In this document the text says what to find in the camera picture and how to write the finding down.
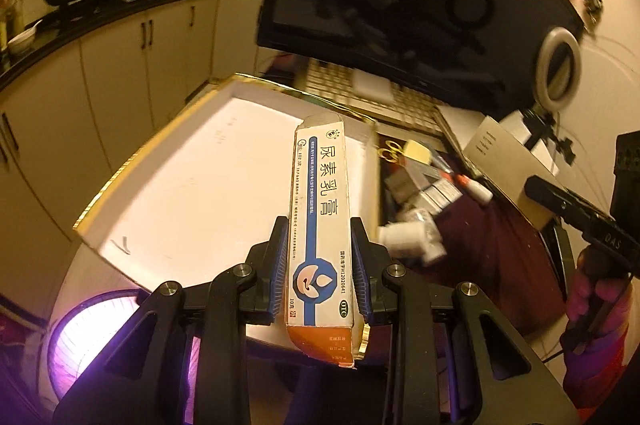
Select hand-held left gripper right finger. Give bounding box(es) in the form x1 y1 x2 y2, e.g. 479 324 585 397
350 216 581 425

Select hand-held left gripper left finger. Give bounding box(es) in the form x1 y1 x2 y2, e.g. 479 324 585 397
52 215 291 425

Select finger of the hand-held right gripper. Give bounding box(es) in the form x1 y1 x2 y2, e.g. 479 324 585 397
524 175 618 233

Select white blue ointment box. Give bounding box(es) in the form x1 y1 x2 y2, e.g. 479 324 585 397
285 115 368 368

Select white gold-edged box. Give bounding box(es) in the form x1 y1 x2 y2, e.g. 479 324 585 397
72 74 386 356

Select person's right forearm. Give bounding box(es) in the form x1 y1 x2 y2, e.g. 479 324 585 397
562 330 640 411

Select person's right hand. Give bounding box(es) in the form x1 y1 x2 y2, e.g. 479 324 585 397
566 250 640 336

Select white plastic bottle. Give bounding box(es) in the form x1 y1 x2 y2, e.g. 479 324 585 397
376 217 446 263

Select beige notebook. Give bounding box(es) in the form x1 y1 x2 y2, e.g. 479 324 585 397
462 115 561 231

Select red capped glue bottle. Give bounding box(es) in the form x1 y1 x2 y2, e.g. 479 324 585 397
452 172 493 206

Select maroon cloth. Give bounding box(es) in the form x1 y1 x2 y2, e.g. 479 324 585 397
380 140 571 336

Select dark grey box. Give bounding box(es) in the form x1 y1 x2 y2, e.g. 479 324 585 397
387 168 426 203

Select small printed card box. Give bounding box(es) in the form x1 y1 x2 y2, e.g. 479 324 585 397
419 178 462 212

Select gold scissors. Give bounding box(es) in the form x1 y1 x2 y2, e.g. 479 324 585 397
377 140 408 163

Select pale yellow block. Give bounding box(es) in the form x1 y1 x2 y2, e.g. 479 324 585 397
405 140 431 163

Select white keyboard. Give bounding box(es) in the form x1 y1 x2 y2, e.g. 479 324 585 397
295 58 451 138

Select white rectangular pad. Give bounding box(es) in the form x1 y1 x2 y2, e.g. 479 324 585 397
350 70 396 98

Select white kitchen cabinets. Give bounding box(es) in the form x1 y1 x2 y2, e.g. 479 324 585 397
0 0 266 231

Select black kitchen countertop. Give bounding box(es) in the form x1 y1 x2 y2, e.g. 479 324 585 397
0 0 271 88

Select white bowl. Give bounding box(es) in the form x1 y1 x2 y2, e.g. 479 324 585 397
7 28 39 56

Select white ring light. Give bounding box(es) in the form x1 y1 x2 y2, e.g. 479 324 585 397
535 28 583 111

